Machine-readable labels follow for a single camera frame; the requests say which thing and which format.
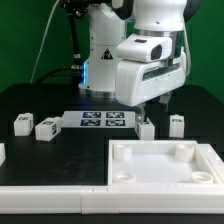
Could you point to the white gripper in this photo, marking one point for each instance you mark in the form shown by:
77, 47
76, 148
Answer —
138, 82

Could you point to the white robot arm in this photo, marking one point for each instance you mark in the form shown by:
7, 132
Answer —
112, 21

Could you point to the white sheet with markers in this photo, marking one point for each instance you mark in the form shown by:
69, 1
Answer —
99, 119

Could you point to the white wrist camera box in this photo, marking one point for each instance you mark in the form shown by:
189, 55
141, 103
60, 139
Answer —
145, 48

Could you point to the white right fence rail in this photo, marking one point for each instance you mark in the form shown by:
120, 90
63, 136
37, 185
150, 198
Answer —
209, 161

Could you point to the white fence rail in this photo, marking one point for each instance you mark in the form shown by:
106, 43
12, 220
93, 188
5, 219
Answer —
2, 153
209, 161
136, 198

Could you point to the white left fence rail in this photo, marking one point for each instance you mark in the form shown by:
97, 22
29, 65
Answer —
2, 153

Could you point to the white front fence rail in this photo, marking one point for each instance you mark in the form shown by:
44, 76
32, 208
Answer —
136, 198

